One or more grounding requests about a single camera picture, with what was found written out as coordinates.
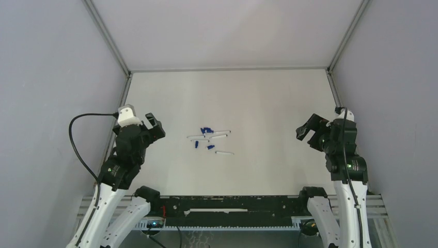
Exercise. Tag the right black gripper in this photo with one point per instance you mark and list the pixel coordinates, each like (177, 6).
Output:
(316, 123)

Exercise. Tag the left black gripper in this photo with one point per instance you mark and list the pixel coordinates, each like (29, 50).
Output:
(155, 133)

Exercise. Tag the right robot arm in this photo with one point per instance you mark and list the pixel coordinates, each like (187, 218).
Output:
(349, 175)

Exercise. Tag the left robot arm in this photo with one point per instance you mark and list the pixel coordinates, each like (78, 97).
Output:
(114, 179)

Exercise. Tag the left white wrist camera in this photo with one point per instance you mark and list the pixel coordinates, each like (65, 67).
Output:
(127, 116)

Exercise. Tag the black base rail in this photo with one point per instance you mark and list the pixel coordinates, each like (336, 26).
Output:
(230, 211)

